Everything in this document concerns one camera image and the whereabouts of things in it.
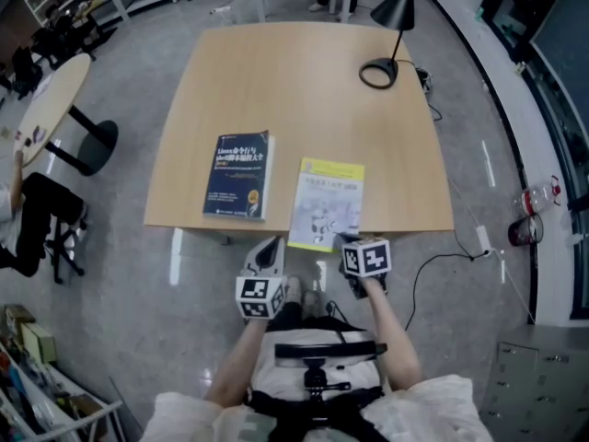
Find black desk lamp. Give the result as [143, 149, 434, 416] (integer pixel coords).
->
[358, 0, 433, 92]

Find cluttered metal storage rack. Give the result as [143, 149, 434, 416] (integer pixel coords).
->
[0, 304, 125, 442]

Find dark framed window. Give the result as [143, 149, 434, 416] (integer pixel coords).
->
[478, 0, 589, 321]

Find black chest camera mount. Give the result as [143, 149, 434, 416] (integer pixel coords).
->
[274, 341, 388, 425]

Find clear plastic bottle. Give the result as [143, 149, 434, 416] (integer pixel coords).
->
[520, 175, 563, 215]

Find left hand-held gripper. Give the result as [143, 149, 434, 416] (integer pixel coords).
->
[235, 236, 289, 325]

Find white paper sheet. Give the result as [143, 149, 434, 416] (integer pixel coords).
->
[29, 74, 56, 99]

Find thin white floor cable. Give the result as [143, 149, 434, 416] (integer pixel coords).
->
[490, 250, 537, 324]

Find dark blue book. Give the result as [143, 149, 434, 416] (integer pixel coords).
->
[202, 130, 276, 223]

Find person's left forearm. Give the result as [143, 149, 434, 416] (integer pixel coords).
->
[202, 318, 272, 404]

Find yellow and white book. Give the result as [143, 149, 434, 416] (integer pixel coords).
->
[286, 156, 366, 254]

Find grey drawer cabinet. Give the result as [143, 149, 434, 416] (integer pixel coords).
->
[478, 324, 589, 442]

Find square wooden table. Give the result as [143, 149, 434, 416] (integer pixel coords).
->
[143, 21, 456, 248]

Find black office chair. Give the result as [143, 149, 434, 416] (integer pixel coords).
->
[43, 216, 88, 285]

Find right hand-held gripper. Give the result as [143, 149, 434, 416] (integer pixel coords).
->
[331, 231, 393, 301]

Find person's beige shoe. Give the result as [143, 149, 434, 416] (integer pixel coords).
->
[284, 276, 304, 310]
[302, 290, 324, 321]

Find person's right forearm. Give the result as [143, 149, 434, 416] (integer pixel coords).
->
[363, 276, 424, 393]

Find person's black trousers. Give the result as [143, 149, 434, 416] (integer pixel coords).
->
[269, 299, 351, 335]

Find round wooden table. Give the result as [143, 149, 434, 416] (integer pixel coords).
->
[17, 52, 120, 177]

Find black floor cable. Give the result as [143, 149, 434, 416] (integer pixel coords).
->
[404, 250, 478, 331]

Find person's white top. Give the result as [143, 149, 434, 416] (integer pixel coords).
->
[151, 327, 493, 442]

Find wire waste basket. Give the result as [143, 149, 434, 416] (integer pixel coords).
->
[507, 213, 545, 248]

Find cardboard box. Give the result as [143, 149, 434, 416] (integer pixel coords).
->
[17, 322, 59, 363]

